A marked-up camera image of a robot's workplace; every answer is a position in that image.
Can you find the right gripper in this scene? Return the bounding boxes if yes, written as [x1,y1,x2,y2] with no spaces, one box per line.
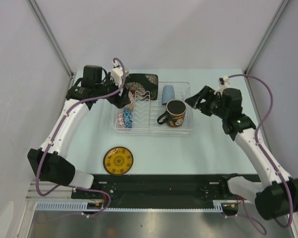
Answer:
[184,85,228,119]

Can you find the brown patterned bowl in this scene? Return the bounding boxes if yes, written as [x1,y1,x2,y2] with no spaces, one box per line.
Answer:
[125,91,135,112]

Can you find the blue patterned bowl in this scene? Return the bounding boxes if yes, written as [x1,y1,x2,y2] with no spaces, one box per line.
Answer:
[122,108,133,129]

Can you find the red patterned white bowl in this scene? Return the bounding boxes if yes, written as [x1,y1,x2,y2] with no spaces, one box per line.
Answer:
[116,111,125,128]

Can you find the square black floral plate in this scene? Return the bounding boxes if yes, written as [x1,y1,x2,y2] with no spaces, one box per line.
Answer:
[125,73,158,101]

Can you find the light blue cup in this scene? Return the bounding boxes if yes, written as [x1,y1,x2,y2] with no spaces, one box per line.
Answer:
[161,85,175,106]

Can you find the red black mug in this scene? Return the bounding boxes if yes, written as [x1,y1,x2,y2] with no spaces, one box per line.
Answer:
[157,99,187,128]

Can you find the white wire dish rack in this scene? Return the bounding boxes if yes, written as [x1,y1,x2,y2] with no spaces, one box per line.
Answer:
[111,81,193,136]

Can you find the round black yellow saucer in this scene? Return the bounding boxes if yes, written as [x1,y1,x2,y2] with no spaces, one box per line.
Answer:
[103,146,134,176]

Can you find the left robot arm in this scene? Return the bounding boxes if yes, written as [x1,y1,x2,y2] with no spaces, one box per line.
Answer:
[27,58,129,198]

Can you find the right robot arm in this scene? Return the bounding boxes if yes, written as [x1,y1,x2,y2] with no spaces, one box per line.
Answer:
[185,86,298,220]

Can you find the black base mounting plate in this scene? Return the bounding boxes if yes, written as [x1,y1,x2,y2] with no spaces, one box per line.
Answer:
[71,175,242,214]

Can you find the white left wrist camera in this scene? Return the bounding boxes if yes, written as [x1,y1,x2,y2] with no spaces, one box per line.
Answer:
[111,65,129,87]

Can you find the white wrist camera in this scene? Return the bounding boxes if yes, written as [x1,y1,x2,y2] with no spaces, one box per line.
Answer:
[111,65,129,87]
[214,76,230,95]

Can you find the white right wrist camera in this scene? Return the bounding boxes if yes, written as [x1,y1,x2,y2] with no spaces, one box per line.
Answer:
[214,76,230,95]

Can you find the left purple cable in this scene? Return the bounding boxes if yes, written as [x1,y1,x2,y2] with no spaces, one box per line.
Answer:
[36,57,127,197]

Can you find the purple cable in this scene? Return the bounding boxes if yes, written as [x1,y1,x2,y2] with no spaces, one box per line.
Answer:
[36,57,127,197]
[223,73,295,235]

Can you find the white slotted cable duct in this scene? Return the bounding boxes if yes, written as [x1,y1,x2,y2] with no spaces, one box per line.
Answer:
[35,201,238,213]

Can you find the aluminium frame rail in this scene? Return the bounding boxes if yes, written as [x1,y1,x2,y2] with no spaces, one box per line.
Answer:
[26,0,74,78]

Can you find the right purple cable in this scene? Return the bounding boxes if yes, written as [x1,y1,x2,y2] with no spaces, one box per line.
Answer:
[223,73,295,235]

